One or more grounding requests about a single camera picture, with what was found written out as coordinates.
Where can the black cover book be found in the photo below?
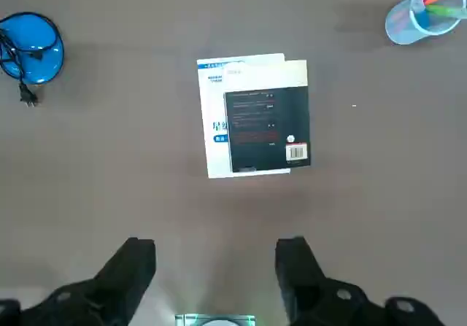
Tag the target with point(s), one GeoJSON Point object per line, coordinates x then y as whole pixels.
{"type": "Point", "coordinates": [262, 129]}

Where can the white and blue book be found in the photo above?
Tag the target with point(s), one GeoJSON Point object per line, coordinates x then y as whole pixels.
{"type": "Point", "coordinates": [213, 103]}

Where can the green marker pen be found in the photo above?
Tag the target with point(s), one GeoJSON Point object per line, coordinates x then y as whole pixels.
{"type": "Point", "coordinates": [445, 11]}

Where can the clear blue plastic pen cup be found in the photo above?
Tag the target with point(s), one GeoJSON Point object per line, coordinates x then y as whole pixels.
{"type": "Point", "coordinates": [405, 27]}

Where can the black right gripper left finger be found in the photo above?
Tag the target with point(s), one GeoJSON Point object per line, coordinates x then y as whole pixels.
{"type": "Point", "coordinates": [120, 275]}

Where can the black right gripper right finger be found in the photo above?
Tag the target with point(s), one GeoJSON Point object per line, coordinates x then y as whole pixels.
{"type": "Point", "coordinates": [303, 275]}

